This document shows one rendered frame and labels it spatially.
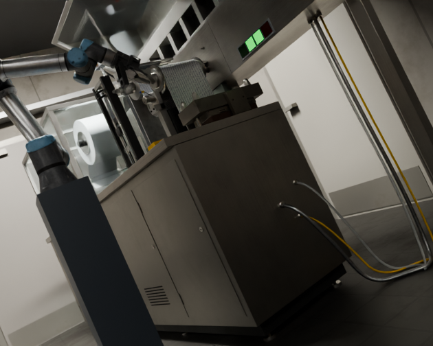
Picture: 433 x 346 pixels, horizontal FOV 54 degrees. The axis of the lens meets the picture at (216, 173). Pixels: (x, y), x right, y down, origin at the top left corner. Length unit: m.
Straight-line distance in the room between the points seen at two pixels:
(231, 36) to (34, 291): 3.64
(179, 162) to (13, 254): 3.55
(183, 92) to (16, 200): 3.30
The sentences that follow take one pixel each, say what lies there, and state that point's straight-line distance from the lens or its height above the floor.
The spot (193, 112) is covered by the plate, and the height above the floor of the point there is 0.99.
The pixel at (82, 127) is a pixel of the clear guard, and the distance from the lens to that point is 3.00.
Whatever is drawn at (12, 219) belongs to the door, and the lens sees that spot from 5.05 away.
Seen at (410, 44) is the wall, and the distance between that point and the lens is 2.96.
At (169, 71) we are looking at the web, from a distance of 2.13.
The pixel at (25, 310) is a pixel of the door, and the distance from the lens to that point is 5.00.
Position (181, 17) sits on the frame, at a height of 1.57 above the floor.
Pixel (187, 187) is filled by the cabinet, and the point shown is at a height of 0.69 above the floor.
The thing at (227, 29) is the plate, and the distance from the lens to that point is 2.17.
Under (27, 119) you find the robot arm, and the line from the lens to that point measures 2.01.
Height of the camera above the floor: 0.61
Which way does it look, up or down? 3 degrees up
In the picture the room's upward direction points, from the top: 25 degrees counter-clockwise
